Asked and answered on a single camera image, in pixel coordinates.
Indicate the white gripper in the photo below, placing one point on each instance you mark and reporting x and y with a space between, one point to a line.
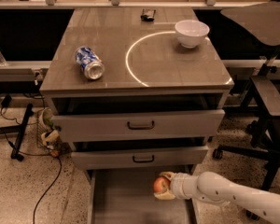
178 186

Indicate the red apple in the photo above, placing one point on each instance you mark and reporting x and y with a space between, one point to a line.
161 184

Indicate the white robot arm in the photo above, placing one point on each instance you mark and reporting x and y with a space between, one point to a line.
212 188

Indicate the bottom drawer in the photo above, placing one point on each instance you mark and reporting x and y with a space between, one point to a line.
125 196

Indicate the drawer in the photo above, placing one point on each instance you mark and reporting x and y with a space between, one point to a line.
138 126
125 196
134 158

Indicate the top drawer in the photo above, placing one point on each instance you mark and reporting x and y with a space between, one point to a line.
138 126

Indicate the middle drawer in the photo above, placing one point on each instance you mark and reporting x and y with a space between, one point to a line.
134 158

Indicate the grey drawer cabinet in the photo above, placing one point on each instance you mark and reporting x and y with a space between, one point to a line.
146 70

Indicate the small black object on counter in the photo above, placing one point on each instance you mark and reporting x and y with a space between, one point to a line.
148 14

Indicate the black office chair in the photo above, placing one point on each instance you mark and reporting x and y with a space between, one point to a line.
263 22

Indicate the blue white soda can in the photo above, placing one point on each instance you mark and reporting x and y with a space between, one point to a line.
91 66

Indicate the white bowl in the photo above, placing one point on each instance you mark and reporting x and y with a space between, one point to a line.
191 33

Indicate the black stand base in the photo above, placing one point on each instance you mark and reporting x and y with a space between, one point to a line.
19 130

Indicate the black power adapter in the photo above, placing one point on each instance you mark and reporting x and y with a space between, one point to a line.
6 101

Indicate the wire basket with items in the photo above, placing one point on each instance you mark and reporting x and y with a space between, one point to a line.
50 138

